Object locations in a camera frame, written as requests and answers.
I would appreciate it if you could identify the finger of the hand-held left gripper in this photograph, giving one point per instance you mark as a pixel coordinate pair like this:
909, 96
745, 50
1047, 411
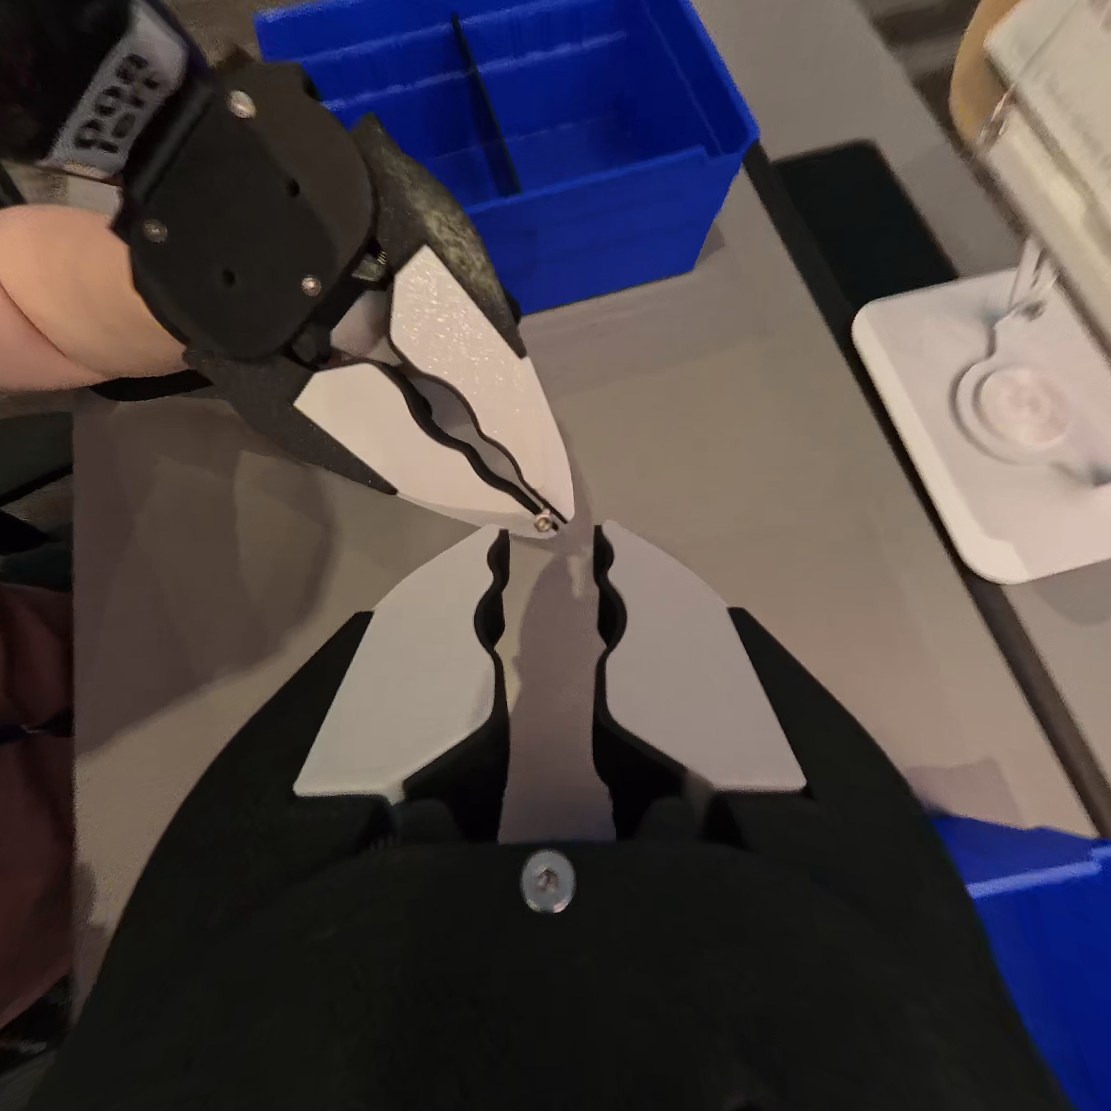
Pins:
469, 363
390, 441

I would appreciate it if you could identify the blue bin with divider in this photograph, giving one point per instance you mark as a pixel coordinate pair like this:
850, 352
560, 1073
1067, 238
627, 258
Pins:
608, 173

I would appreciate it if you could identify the plain blue bin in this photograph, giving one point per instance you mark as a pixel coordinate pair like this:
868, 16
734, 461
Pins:
1051, 954

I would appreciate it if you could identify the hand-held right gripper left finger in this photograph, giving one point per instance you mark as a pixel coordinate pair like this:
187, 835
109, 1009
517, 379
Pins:
408, 685

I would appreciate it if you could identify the printed instruction sheet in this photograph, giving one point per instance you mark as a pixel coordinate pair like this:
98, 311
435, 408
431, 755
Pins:
1058, 85

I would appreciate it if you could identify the person's left hand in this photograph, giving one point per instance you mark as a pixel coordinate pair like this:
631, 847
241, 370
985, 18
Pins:
79, 294

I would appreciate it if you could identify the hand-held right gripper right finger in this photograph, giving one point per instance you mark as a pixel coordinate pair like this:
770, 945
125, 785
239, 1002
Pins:
695, 685

